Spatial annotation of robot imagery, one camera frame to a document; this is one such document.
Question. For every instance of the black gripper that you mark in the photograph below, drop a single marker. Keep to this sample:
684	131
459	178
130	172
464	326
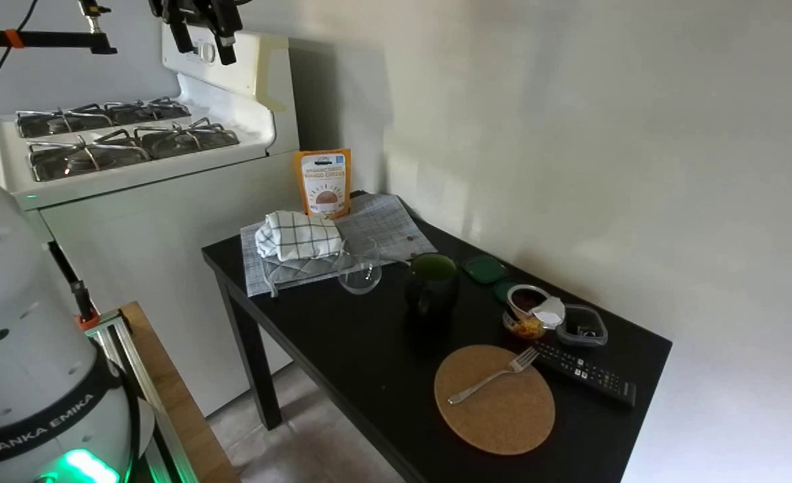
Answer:
216	15

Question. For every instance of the black mug green inside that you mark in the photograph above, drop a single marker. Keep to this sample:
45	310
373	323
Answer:
432	288

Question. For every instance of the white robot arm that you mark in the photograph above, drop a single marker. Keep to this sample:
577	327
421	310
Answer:
85	398

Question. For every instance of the small dark bean container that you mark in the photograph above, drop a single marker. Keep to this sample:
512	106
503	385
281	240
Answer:
584	326

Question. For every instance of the white gas stove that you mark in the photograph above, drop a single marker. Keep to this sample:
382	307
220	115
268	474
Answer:
132	172

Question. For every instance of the orange food pouch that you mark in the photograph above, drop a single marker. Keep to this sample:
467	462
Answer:
324	180

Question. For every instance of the white checkered dish towel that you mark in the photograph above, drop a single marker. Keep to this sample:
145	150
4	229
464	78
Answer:
296	236

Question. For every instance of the grey placemat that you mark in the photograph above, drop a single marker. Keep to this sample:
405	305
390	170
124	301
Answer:
377	231

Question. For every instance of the clear glass bowl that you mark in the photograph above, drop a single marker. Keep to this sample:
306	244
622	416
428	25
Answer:
359	276

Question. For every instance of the green lid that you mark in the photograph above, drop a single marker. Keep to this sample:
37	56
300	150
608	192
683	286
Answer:
483	270

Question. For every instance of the wooden board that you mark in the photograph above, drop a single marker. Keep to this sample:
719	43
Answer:
202	449

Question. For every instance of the black table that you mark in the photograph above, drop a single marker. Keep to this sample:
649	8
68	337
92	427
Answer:
377	366

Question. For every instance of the silver fork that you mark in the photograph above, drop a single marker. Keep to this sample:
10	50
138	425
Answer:
510	369

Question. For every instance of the round cork mat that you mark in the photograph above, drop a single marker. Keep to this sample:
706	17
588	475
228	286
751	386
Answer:
507	416

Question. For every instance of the black remote control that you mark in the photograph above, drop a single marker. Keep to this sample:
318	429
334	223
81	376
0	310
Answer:
605	381

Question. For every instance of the black camera stand bar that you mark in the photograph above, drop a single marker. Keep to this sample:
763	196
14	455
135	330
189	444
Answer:
92	42

